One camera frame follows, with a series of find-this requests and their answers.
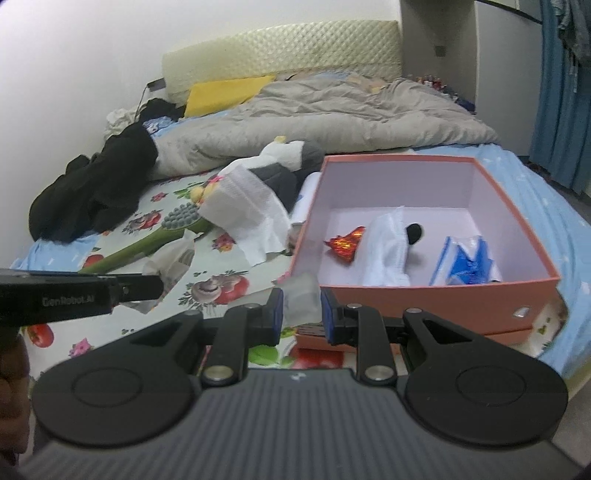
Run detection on blue tissue packet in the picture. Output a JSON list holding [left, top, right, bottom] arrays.
[[428, 234, 503, 286]]

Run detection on row of small bottles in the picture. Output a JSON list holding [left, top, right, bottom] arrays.
[[416, 74, 476, 114]]

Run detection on white crumpled cloth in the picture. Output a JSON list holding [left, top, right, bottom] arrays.
[[104, 108, 144, 139]]

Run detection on blue curtain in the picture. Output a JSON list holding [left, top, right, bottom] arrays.
[[529, 0, 591, 195]]

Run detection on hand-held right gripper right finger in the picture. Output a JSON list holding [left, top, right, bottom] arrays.
[[320, 288, 468, 385]]

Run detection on large grey white plush toy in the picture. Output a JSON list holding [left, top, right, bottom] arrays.
[[217, 136, 326, 215]]

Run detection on white paper towel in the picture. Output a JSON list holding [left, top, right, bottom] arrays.
[[198, 161, 293, 267]]

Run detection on grey duvet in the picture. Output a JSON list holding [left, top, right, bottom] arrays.
[[152, 76, 502, 181]]

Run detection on beige quilted headboard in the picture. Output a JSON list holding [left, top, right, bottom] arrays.
[[161, 19, 402, 104]]

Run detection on light blue bedsheet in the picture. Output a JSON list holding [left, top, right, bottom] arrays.
[[9, 143, 591, 402]]

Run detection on white printed roll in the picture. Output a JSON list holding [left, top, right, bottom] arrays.
[[287, 172, 324, 257]]

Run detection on person's left hand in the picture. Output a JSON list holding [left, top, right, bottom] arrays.
[[0, 332, 31, 455]]

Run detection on translucent plastic bag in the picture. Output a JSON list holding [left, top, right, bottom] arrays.
[[117, 231, 199, 315]]

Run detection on clear plastic wrapper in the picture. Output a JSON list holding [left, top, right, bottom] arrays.
[[277, 272, 321, 326]]

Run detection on black garment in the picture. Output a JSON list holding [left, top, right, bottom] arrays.
[[28, 98, 185, 243]]

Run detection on light blue face mask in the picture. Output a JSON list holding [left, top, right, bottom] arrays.
[[361, 205, 411, 287]]

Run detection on pink cardboard box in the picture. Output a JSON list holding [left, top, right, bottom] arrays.
[[287, 154, 561, 330]]

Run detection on red foil item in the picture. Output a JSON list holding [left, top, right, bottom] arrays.
[[323, 224, 366, 266]]

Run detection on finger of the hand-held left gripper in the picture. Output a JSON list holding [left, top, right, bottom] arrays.
[[113, 273, 165, 308]]

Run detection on grey wardrobe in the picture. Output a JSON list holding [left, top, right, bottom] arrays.
[[399, 0, 543, 160]]

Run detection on yellow pillow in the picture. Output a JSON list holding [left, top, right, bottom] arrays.
[[185, 75, 278, 118]]

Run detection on hanging clothes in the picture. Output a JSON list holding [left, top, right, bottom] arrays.
[[556, 0, 591, 79]]

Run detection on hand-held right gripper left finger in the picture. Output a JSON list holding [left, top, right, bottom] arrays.
[[129, 287, 284, 387]]

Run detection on green massage brush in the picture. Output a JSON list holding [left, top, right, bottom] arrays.
[[78, 202, 213, 275]]

